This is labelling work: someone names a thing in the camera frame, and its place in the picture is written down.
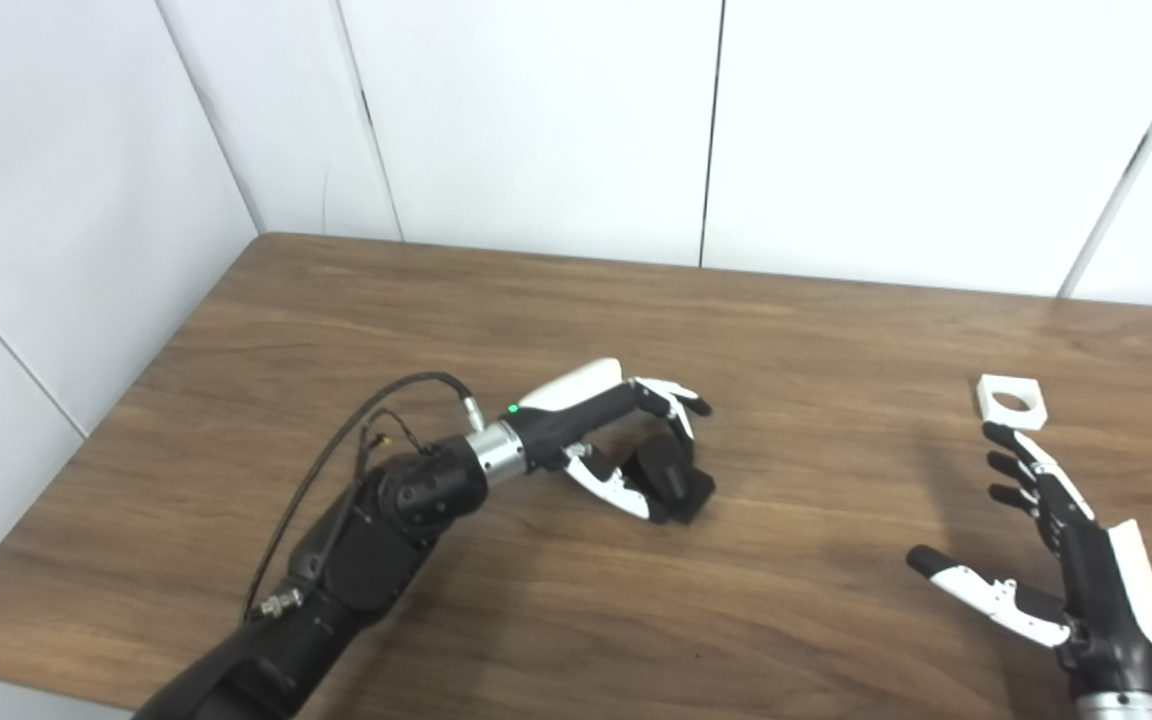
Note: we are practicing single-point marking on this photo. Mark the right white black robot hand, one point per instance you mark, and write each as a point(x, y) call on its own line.
point(1101, 600)

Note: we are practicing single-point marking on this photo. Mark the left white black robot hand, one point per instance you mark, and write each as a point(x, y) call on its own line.
point(576, 395)

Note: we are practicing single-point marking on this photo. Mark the black peg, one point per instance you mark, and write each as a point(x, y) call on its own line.
point(671, 470)

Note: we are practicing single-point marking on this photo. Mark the white square piece with hole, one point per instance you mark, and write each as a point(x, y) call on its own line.
point(1034, 420)

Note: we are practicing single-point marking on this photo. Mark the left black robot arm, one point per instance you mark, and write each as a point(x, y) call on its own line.
point(366, 560)

